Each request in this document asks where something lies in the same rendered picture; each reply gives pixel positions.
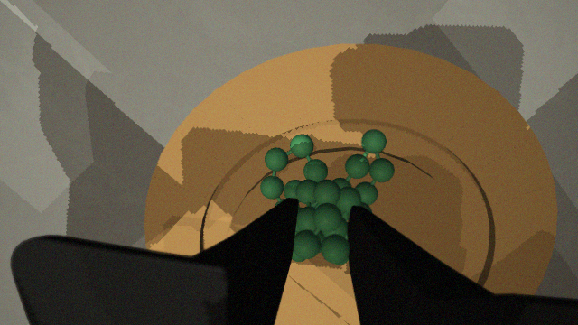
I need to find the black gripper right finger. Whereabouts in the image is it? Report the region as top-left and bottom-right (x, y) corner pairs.
(347, 206), (578, 325)

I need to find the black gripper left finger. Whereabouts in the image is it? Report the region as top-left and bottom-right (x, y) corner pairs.
(10, 198), (299, 325)

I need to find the tan round board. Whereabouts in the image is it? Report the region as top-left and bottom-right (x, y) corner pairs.
(144, 43), (558, 325)

